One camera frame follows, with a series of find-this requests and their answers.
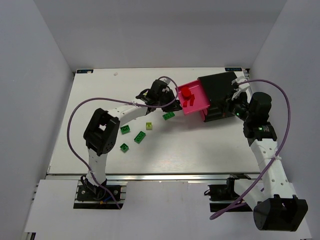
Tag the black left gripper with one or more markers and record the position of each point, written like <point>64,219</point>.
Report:
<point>169,100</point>

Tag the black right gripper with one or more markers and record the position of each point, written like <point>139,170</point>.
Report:
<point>229,106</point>

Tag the red sloped lego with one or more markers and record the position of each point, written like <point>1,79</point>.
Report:
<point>185,103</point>

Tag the green eight-stud lego plate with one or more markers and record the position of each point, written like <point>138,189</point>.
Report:
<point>168,116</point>

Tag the red oval lego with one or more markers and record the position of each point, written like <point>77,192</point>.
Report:
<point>186,93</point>

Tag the red small lego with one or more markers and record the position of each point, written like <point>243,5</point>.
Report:
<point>191,100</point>

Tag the pink top drawer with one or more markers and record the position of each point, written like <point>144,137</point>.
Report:
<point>201,100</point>

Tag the pink drawer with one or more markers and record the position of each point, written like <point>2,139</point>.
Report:
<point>201,100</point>
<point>203,114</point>

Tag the pink bottom drawer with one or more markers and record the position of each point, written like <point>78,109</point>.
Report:
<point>203,114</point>

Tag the light green square lego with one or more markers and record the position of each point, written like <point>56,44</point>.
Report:
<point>148,126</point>

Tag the green upturned long lego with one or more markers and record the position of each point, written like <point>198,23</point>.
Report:
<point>140,136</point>

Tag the green upturned square lego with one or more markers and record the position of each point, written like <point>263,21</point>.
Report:
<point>124,147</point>

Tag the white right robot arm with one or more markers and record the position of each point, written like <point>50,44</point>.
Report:
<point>271,197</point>

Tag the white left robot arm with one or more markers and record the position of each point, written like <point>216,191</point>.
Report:
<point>101,133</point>

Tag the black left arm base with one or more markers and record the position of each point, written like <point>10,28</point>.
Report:
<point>91,197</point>

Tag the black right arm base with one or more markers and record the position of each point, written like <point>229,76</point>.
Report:
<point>220,194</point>

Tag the black drawer cabinet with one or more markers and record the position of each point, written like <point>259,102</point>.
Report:
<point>218,88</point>

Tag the right blue label sticker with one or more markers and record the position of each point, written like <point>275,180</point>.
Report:
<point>233,69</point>

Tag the blue label sticker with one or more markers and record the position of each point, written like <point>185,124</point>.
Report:
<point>84,71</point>
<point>233,69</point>

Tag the left blue label sticker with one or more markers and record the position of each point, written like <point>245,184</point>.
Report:
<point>84,71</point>

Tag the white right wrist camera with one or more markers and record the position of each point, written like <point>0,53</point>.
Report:
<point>241,86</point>

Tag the aluminium front rail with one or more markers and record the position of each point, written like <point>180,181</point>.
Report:
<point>152,177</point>

